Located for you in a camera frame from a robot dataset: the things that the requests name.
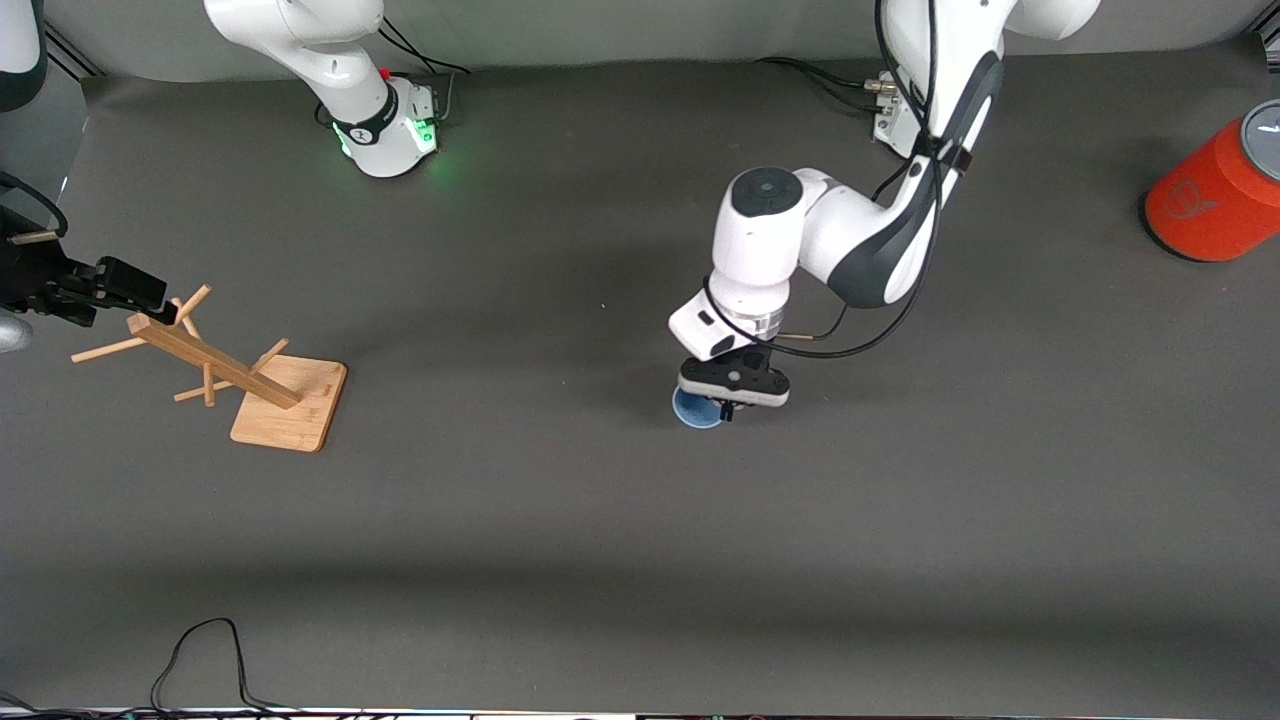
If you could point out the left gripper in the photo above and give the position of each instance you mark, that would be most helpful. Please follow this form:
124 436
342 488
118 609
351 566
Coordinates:
754 360

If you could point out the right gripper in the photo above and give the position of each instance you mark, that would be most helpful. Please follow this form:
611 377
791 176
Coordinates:
27 272

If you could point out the light blue plastic cup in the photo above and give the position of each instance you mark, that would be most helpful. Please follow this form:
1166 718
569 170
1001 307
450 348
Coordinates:
695 412

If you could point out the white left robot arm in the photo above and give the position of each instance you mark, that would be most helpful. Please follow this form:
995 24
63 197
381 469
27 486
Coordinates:
850 230

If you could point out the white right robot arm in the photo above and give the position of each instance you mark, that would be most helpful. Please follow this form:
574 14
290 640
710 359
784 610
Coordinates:
340 60

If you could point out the wooden cup rack stand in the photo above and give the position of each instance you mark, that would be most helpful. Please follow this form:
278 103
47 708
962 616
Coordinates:
285 415

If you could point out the orange cylinder with grey lid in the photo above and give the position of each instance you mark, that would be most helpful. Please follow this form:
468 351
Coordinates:
1210 200

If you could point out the dark metal frame rail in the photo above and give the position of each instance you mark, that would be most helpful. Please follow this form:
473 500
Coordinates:
70 52

